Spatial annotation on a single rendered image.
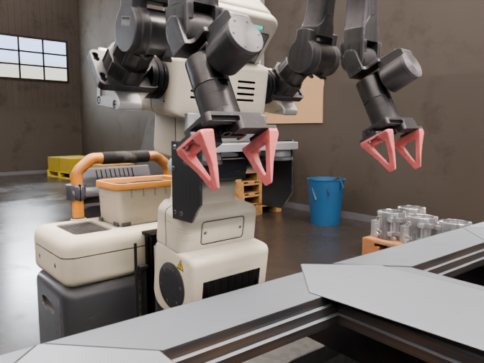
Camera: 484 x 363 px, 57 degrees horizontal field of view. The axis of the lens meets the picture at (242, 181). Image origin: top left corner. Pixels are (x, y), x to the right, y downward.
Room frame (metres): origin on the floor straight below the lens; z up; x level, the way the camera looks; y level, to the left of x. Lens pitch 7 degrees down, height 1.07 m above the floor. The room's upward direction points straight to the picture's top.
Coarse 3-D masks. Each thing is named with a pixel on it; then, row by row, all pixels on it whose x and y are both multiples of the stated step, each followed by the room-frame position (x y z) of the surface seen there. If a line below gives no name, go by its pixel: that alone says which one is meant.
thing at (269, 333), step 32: (448, 256) 0.77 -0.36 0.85; (480, 256) 0.83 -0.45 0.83; (480, 288) 0.60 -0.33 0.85; (256, 320) 0.50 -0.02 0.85; (288, 320) 0.52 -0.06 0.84; (320, 320) 0.55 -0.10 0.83; (352, 320) 0.55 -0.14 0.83; (384, 320) 0.52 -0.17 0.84; (192, 352) 0.44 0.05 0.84; (224, 352) 0.46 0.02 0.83; (256, 352) 0.48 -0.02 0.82; (416, 352) 0.48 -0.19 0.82; (448, 352) 0.46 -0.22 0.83; (480, 352) 0.44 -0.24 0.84
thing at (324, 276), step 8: (328, 264) 0.70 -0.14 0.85; (336, 264) 0.70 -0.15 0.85; (344, 264) 0.70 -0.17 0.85; (352, 264) 0.70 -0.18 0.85; (360, 264) 0.70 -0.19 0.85; (368, 264) 0.70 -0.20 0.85; (304, 272) 0.66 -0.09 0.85; (312, 272) 0.66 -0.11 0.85; (320, 272) 0.66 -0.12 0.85; (328, 272) 0.66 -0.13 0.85; (336, 272) 0.66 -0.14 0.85; (344, 272) 0.66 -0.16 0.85; (352, 272) 0.66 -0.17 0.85; (360, 272) 0.66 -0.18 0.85; (312, 280) 0.63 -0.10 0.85; (320, 280) 0.63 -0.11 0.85; (328, 280) 0.63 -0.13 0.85; (336, 280) 0.63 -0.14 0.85; (312, 288) 0.59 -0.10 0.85; (320, 288) 0.59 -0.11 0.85
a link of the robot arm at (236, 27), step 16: (176, 16) 0.67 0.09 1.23; (224, 16) 0.62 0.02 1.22; (240, 16) 0.62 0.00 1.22; (176, 32) 0.67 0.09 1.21; (208, 32) 0.65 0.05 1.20; (224, 32) 0.60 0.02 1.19; (240, 32) 0.61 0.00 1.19; (256, 32) 0.63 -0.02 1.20; (176, 48) 0.67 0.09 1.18; (192, 48) 0.67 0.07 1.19; (208, 48) 0.63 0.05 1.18; (224, 48) 0.61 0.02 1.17; (240, 48) 0.60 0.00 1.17; (256, 48) 0.61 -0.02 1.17; (224, 64) 0.62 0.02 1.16; (240, 64) 0.62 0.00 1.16
